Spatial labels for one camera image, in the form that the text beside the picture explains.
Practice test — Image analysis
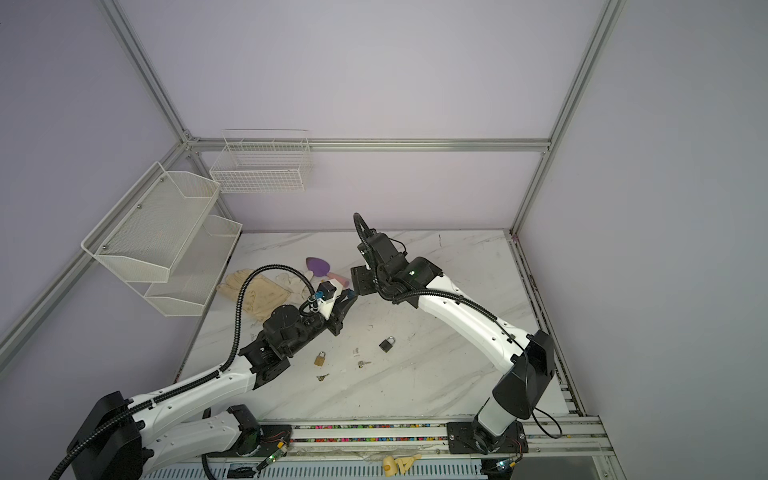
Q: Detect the black padlock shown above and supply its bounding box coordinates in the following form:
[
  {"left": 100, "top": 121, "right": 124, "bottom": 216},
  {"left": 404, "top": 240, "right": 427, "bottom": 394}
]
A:
[{"left": 379, "top": 336, "right": 396, "bottom": 353}]

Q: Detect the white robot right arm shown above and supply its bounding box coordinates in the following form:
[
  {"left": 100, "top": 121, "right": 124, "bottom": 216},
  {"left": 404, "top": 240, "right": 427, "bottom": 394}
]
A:
[{"left": 352, "top": 213, "right": 555, "bottom": 454}]

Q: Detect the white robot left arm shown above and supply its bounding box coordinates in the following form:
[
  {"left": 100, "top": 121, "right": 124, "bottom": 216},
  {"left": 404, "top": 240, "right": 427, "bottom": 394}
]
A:
[{"left": 50, "top": 280, "right": 357, "bottom": 479}]

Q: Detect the brass padlock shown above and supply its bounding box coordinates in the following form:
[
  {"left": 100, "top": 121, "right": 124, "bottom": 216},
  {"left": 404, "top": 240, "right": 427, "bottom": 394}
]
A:
[{"left": 314, "top": 351, "right": 326, "bottom": 367}]

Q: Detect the purple pink toy shovel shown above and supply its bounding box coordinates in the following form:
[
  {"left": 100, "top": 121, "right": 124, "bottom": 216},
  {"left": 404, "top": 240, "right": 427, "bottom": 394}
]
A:
[{"left": 305, "top": 257, "right": 350, "bottom": 288}]

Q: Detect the beige leather glove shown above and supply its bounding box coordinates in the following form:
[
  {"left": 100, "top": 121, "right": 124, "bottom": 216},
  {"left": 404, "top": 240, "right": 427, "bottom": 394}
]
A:
[{"left": 217, "top": 269, "right": 291, "bottom": 322}]

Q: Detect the yellow toy figure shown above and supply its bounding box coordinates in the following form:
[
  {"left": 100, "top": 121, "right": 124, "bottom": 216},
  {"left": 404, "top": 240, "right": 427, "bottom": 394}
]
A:
[{"left": 382, "top": 454, "right": 422, "bottom": 477}]

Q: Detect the white mesh lower shelf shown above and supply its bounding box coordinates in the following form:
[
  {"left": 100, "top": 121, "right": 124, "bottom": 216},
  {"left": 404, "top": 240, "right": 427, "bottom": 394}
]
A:
[{"left": 131, "top": 215, "right": 242, "bottom": 317}]

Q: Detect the white mesh shelf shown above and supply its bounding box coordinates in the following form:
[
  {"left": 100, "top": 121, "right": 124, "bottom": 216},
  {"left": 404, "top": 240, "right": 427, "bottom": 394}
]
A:
[
  {"left": 131, "top": 215, "right": 242, "bottom": 317},
  {"left": 81, "top": 163, "right": 220, "bottom": 283}
]

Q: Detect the white mesh upper shelf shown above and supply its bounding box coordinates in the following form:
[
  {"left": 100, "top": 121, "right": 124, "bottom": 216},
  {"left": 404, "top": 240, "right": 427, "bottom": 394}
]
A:
[{"left": 81, "top": 163, "right": 220, "bottom": 283}]

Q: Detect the white wire basket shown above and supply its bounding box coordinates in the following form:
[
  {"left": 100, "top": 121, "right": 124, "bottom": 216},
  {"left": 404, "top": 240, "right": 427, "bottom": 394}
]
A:
[{"left": 209, "top": 129, "right": 313, "bottom": 194}]

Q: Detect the aluminium frame back bar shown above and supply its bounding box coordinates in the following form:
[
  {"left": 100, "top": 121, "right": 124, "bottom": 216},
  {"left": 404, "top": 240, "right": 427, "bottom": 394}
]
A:
[{"left": 188, "top": 138, "right": 551, "bottom": 153}]

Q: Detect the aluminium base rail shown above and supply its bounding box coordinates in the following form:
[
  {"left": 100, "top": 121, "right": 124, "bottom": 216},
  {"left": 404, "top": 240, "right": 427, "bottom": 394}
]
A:
[{"left": 137, "top": 413, "right": 616, "bottom": 480}]

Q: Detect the aluminium frame post left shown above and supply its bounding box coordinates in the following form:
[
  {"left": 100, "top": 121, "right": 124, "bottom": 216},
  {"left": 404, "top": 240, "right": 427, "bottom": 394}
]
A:
[{"left": 95, "top": 0, "right": 192, "bottom": 144}]

